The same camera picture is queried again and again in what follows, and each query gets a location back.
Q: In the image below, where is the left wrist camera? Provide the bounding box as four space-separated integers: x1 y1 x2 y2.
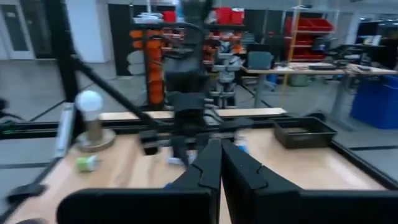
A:
170 92 206 122

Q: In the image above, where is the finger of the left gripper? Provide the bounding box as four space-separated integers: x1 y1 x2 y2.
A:
170 135 190 166
195 134 210 153

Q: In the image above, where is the green waste bin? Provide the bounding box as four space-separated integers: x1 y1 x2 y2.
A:
289 73 310 87

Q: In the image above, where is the red shelving unit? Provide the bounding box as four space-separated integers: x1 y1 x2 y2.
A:
284 17 335 62

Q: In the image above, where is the blue sand hourglass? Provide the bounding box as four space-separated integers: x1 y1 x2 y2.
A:
234 132 251 155

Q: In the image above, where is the large blue bin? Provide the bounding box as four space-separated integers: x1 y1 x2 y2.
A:
349 74 398 130

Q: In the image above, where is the white bulb brass lamp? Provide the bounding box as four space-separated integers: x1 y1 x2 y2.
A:
73 90 117 153

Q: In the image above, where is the yellow cable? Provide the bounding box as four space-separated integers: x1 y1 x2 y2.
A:
279 0 303 106

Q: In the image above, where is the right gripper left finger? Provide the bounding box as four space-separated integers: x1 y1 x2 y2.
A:
56 138 223 224

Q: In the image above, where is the red storage bin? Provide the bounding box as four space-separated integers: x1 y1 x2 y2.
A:
216 7 233 25
231 9 245 25
162 11 177 23

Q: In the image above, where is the green white plug charger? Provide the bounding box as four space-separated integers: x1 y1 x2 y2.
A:
75 154 100 174

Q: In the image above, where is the black plastic basket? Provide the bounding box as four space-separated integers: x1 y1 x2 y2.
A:
270 116 339 150

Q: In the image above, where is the grey blue chair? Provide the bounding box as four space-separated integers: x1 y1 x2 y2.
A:
247 51 274 71

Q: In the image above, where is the silver metal bar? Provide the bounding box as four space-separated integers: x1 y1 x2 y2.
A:
55 102 76 159

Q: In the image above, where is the black aluminium table frame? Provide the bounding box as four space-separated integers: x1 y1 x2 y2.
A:
0 0 398 203

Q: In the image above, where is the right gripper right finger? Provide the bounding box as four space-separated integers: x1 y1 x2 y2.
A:
221 139 398 224

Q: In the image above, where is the orange black parts rack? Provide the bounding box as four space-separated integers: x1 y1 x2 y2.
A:
129 27 175 110

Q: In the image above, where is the grey equipment stack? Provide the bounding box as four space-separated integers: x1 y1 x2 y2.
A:
213 40 243 108

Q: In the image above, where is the wooden workshop desk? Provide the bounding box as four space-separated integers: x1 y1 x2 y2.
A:
241 62 398 110

